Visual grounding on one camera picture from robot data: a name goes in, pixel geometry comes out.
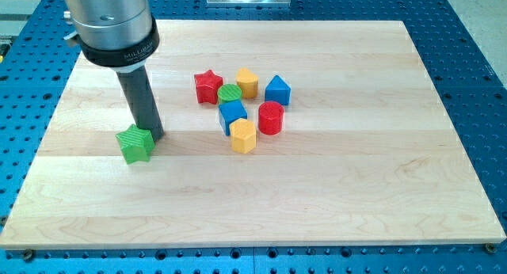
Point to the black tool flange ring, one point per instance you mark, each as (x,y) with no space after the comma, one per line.
(125,59)

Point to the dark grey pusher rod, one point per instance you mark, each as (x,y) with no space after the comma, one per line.
(137,90)

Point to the green star block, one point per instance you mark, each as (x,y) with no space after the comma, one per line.
(135,144)

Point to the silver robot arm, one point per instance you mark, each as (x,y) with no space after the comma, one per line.
(120,35)

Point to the red star block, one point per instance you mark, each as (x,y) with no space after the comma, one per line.
(207,85)

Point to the blue cube block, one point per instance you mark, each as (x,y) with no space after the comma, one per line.
(230,112)

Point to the green cylinder block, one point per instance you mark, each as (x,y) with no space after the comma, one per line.
(229,92)

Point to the yellow half-round block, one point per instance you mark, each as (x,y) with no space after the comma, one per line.
(247,81)

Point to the yellow hexagon block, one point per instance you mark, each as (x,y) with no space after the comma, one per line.
(243,135)

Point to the red cylinder block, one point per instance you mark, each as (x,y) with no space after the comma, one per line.
(270,117)

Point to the blue triangle block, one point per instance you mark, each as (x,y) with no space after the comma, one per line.
(278,90)

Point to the light wooden board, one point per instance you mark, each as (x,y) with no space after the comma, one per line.
(367,154)

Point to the blue perforated table plate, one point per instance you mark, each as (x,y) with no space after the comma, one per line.
(39,63)

